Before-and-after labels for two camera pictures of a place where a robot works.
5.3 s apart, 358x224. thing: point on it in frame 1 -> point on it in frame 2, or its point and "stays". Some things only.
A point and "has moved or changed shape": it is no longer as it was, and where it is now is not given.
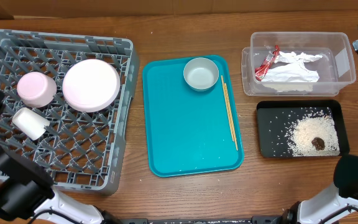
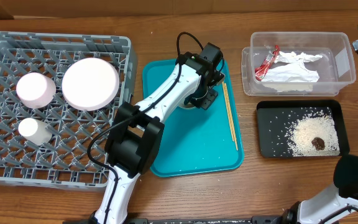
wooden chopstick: (227, 107) stays
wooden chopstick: (225, 86) stays
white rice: (310, 123) stays
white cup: (32, 124) has moved or changed shape
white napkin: (295, 72) stays
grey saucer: (201, 74) has moved or changed shape
